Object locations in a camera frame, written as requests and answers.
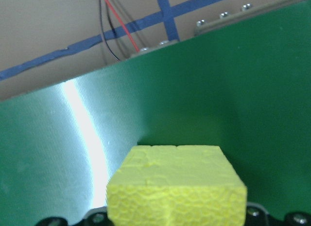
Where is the yellow foam cube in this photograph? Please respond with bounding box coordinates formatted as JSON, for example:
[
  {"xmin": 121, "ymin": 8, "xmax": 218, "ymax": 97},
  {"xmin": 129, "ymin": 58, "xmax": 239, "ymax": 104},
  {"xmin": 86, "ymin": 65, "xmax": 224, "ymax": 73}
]
[{"xmin": 105, "ymin": 144, "xmax": 248, "ymax": 226}]

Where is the green belt conveyor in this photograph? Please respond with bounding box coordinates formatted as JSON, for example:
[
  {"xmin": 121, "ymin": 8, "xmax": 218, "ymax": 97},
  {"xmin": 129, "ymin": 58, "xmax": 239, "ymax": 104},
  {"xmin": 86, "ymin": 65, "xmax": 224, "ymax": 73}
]
[{"xmin": 0, "ymin": 0, "xmax": 311, "ymax": 226}]

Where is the thin red wire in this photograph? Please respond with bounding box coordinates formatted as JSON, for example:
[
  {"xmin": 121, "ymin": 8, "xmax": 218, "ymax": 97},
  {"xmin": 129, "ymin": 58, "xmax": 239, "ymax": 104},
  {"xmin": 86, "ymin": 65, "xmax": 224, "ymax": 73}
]
[{"xmin": 100, "ymin": 0, "xmax": 140, "ymax": 52}]

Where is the thin black wire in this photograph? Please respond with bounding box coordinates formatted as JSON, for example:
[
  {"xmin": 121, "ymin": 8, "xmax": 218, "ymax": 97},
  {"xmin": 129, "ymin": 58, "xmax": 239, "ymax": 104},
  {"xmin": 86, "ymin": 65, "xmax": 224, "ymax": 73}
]
[{"xmin": 98, "ymin": 0, "xmax": 121, "ymax": 61}]

